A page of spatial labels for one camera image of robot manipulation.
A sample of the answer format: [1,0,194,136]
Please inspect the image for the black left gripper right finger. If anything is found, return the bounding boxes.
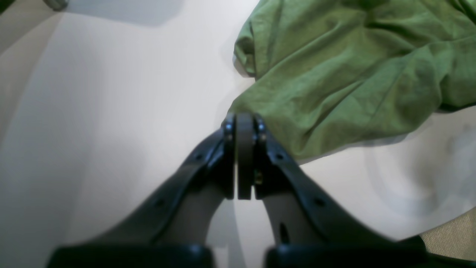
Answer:
[244,114,434,268]

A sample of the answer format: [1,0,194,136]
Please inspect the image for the green t-shirt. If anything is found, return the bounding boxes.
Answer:
[228,0,476,160]

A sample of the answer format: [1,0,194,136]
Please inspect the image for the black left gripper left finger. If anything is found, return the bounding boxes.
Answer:
[48,114,244,268]

